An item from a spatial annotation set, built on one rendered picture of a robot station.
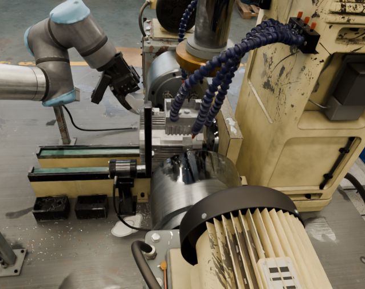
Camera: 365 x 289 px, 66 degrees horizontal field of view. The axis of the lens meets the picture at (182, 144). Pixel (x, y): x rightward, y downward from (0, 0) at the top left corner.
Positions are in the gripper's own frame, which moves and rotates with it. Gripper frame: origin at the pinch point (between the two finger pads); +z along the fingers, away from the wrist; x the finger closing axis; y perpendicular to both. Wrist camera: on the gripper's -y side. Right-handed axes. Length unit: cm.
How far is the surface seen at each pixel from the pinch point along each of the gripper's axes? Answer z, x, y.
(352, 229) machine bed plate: 62, -32, 51
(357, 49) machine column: -5, -24, 60
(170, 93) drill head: 7.4, 13.8, 10.5
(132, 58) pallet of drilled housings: 76, 235, -56
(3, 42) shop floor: 4, 306, -211
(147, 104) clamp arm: -12.3, -19.7, 11.6
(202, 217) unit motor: -17, -58, 22
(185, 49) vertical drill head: -14.5, -6.2, 24.8
